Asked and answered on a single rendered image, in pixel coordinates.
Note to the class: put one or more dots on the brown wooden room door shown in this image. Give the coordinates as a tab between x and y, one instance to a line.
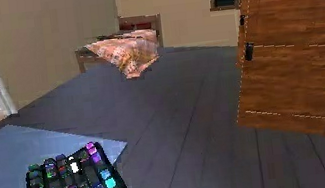
296	51

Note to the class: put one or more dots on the red pillow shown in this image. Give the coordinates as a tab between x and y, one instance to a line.
136	26

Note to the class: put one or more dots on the black door hinge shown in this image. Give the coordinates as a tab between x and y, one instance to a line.
242	20

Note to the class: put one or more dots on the black keyboard with colourful keys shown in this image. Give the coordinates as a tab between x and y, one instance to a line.
76	185

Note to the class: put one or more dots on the orange patterned blanket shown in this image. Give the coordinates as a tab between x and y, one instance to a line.
129	52

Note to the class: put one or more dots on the brown wooden bed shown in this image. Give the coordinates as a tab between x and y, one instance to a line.
139	24

